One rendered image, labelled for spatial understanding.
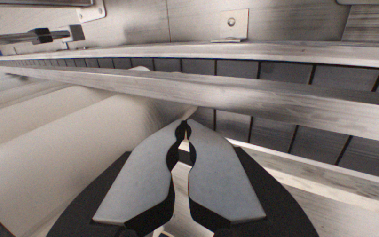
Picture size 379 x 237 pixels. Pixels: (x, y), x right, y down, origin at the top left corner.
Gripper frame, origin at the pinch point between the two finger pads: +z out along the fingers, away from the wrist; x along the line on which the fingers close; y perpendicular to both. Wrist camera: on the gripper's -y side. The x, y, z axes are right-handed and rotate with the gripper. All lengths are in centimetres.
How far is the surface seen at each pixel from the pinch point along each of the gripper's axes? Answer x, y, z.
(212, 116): 2.7, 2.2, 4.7
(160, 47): -2.6, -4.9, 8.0
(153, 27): -4.3, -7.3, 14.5
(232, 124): 4.7, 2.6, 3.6
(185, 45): 0.2, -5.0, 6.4
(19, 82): -27.8, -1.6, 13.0
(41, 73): -16.0, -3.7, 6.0
